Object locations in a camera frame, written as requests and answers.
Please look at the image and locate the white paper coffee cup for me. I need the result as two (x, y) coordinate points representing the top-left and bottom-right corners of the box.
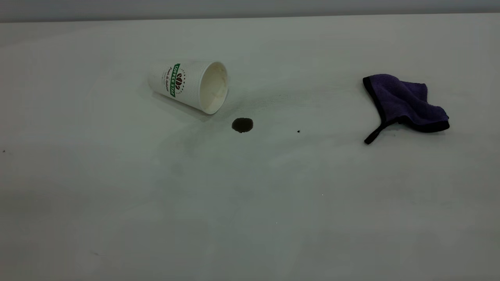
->
(148, 60), (229, 115)

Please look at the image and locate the purple microfiber cloth black trim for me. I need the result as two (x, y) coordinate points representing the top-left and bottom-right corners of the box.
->
(362, 74), (450, 145)

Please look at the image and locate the dark coffee spill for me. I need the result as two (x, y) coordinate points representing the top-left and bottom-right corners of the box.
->
(232, 117), (254, 133)

